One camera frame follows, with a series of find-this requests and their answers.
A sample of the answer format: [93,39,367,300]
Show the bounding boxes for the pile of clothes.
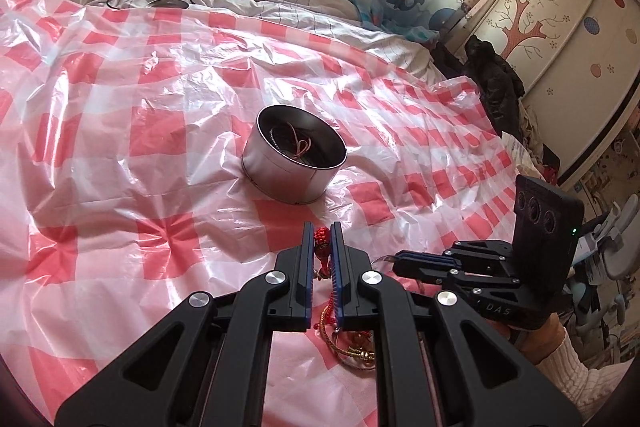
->
[500,102,561,178]

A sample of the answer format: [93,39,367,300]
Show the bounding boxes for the pink checked plastic sheet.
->
[0,0,546,427]

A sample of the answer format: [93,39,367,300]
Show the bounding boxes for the red knotted cord bracelet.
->
[312,227,336,308]

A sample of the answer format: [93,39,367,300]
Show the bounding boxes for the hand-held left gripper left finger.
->
[55,222,318,427]

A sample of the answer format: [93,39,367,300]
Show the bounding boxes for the dark jacket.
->
[435,34,526,128]

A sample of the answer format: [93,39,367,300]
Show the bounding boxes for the person's right forearm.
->
[517,314,636,413]

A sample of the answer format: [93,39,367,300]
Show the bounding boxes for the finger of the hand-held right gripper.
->
[397,239,513,268]
[391,259,521,303]

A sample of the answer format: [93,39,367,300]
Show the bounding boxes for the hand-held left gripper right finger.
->
[330,223,583,427]

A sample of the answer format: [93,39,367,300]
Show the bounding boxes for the pink cord bracelet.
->
[280,122,321,162]

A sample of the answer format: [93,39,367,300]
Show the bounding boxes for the round metal tin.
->
[241,105,347,206]

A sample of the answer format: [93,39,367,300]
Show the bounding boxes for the wardrobe with tree decal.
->
[440,0,640,178]

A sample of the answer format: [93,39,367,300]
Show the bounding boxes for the grey chair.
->
[570,197,640,348]

